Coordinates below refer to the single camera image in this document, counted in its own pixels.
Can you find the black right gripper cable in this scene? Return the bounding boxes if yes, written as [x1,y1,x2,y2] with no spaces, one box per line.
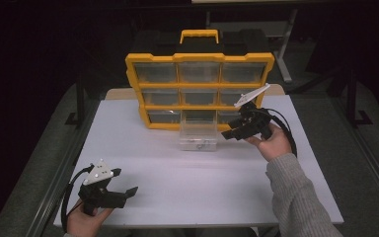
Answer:
[259,107,298,158]

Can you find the metal frame rail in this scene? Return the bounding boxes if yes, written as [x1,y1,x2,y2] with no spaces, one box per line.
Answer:
[33,98,98,237]
[330,98,379,210]

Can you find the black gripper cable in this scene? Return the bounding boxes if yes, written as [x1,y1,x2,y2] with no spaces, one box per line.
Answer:
[259,107,298,158]
[60,163,96,233]

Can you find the clear plastic drawer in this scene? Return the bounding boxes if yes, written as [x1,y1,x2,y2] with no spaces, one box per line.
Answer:
[178,110,219,153]

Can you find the person's left hand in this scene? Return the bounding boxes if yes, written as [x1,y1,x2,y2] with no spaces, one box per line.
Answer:
[65,201,114,237]

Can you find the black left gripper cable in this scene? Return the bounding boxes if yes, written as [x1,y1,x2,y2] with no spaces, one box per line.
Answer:
[60,163,96,233]

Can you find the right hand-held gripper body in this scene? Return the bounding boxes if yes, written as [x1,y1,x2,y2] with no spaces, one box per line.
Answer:
[234,83,274,140]

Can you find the yellow black drawer organizer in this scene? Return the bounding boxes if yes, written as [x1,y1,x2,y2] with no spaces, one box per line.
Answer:
[124,29,275,132]

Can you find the black metal stand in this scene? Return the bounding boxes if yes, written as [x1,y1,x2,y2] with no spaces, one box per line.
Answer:
[344,64,374,128]
[64,74,89,128]

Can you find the person's right hand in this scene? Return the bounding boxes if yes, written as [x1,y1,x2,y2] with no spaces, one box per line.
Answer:
[244,122,294,163]

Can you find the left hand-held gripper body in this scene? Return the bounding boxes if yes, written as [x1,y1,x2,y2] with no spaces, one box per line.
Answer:
[77,159,128,217]

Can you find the white metal table frame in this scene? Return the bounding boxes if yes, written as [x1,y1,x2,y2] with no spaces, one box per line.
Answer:
[205,8,299,84]

